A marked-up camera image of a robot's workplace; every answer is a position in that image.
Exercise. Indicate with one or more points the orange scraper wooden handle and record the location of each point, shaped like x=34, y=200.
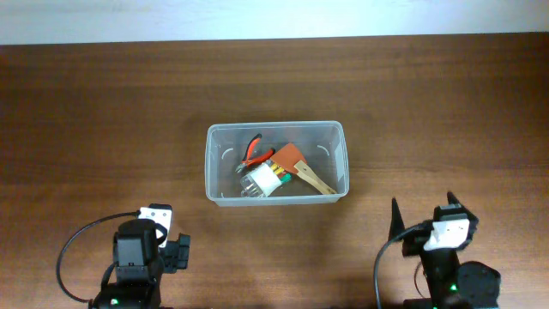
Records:
x=292, y=160

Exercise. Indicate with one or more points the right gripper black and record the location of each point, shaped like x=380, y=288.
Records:
x=414, y=242

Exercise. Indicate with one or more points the clear plastic container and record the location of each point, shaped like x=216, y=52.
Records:
x=322, y=143

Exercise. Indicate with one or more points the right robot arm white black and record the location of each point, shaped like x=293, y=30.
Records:
x=451, y=283

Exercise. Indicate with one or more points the red handled pliers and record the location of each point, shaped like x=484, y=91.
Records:
x=249, y=159

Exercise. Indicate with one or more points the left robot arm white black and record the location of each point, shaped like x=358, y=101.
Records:
x=133, y=280

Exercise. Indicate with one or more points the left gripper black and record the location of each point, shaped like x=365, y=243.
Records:
x=177, y=253

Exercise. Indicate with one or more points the clear case coloured bits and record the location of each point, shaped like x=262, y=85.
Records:
x=263, y=180

